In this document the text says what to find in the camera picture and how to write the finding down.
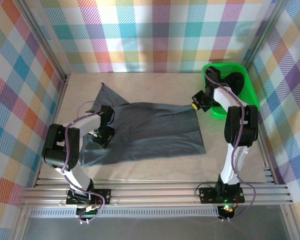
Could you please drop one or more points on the grey t-shirt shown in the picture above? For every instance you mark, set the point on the grey t-shirt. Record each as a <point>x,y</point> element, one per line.
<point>160,130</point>

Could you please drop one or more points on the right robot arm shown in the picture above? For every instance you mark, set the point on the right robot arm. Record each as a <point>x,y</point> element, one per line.
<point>241,125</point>

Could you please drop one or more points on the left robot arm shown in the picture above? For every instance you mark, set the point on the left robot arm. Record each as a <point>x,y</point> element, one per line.
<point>57,147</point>

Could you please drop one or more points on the black t-shirt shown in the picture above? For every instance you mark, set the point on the black t-shirt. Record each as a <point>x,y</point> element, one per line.
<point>236,82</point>

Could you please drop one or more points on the green plastic tray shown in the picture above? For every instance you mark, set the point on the green plastic tray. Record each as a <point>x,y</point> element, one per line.
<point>251,95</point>

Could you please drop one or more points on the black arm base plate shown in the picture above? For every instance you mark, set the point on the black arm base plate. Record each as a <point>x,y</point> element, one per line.
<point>103,195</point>
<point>207,195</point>

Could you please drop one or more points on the aluminium table side rail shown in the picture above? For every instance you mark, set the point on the aluminium table side rail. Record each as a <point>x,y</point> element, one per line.
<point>61,100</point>
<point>263,155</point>

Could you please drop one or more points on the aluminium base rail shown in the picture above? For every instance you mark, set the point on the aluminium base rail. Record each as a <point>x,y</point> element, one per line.
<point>152,195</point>

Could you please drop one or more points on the aluminium frame post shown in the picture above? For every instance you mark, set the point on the aluminium frame post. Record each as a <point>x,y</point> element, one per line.
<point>43,41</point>
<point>265,32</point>

